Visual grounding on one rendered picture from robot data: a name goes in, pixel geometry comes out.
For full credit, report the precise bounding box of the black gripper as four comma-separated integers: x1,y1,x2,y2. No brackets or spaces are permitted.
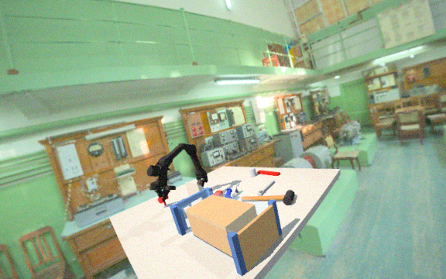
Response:
149,177,177,202

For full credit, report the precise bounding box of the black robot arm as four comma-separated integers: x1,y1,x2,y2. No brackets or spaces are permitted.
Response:
147,143,208,189

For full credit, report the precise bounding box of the mallet with black head and wooden handle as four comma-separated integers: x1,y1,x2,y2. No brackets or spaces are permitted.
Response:
244,189,295,205

